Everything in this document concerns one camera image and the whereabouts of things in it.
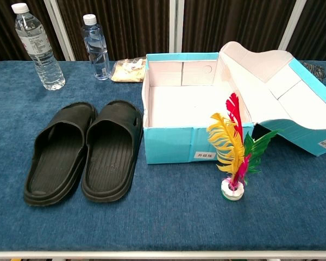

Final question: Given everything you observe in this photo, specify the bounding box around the light blue shoe box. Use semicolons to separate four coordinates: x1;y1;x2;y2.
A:
141;41;326;165

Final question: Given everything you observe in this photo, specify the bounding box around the white partition post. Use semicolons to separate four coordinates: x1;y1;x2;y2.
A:
278;0;307;52
43;0;76;61
169;0;184;55

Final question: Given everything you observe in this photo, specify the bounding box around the colourful feather shuttlecock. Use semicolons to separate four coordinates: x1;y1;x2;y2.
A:
206;92;285;202

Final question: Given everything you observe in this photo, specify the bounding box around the small blue-tinted water bottle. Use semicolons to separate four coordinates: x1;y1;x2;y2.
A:
81;14;111;81

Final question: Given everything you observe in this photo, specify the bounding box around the dark patterned cloth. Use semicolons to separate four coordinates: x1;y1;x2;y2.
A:
301;61;326;80

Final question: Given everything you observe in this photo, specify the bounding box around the clear plastic snack bag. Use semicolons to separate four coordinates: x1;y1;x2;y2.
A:
110;57;147;82

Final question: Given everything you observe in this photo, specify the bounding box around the black rubber slipper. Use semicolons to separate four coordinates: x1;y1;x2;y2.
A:
80;100;144;203
23;102;98;207

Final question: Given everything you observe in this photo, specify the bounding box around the large clear water bottle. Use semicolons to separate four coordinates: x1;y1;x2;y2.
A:
10;2;66;91

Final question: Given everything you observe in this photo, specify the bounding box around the dark brown partition panel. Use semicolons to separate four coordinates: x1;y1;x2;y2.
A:
286;0;326;61
181;0;298;54
56;0;171;61
0;0;66;67

